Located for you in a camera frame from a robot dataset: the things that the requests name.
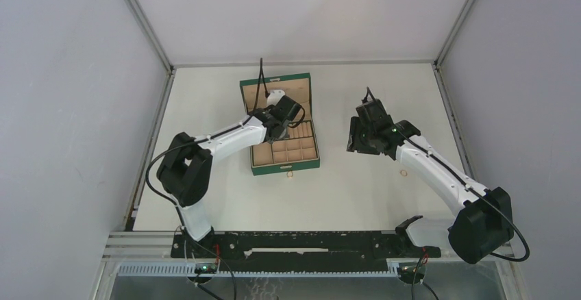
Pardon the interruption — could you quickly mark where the green jewelry box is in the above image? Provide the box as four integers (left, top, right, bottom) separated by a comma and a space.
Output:
239, 73, 320, 176

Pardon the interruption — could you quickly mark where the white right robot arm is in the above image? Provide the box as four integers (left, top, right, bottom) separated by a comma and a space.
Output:
347, 98, 521, 264

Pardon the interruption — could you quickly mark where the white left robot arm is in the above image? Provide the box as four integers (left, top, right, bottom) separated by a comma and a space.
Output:
152, 95, 306, 257

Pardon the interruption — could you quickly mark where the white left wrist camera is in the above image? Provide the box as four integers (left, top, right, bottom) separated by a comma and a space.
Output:
266, 89, 286, 107

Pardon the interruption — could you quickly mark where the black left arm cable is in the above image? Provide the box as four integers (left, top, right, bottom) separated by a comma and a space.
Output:
145, 58, 306, 226

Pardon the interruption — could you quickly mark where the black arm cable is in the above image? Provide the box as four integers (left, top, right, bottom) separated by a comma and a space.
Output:
364, 86, 530, 263
145, 58, 306, 226

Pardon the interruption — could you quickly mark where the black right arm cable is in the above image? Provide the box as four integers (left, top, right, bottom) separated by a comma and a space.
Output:
364, 86, 530, 263

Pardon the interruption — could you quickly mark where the white slotted cable duct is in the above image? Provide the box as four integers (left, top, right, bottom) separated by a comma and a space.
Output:
117, 261, 425, 277

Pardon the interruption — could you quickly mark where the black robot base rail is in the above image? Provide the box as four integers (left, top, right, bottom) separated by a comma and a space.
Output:
170, 229, 441, 271

